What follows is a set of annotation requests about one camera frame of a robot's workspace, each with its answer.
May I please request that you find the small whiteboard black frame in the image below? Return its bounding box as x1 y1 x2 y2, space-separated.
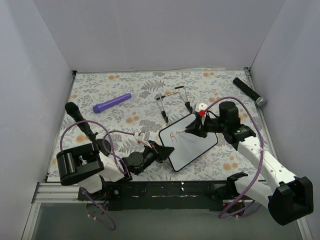
158 114 218 172

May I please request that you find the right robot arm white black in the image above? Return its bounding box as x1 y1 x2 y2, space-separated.
185 101 314 226

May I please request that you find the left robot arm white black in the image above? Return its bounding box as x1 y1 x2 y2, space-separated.
56 139 175 200

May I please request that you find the black microphone silver head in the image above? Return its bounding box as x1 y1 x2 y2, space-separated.
232 77 267 108

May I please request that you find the floral patterned table mat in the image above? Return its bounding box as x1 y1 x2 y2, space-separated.
46 69 276 183

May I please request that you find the purple flashlight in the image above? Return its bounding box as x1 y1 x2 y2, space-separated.
92 93 132 114

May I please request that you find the black microphone on stand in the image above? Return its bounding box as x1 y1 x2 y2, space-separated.
64 102 111 157

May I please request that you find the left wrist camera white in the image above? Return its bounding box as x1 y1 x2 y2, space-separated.
137 130 150 145

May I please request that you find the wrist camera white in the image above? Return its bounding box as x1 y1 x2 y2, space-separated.
192 103 208 117
137 130 150 145

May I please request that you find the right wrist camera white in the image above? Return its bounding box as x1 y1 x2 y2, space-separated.
192 103 208 117

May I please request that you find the wire whiteboard stand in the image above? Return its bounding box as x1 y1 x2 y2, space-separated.
154 85 193 124

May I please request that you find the black base frame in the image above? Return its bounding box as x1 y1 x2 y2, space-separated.
89 180 231 211

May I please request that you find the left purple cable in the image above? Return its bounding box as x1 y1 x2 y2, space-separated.
59 119 146 231

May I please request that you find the purple cable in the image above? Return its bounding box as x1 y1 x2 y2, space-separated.
202 96 266 219
59 119 146 231

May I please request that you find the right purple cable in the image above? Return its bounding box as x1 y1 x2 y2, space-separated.
202 96 266 219

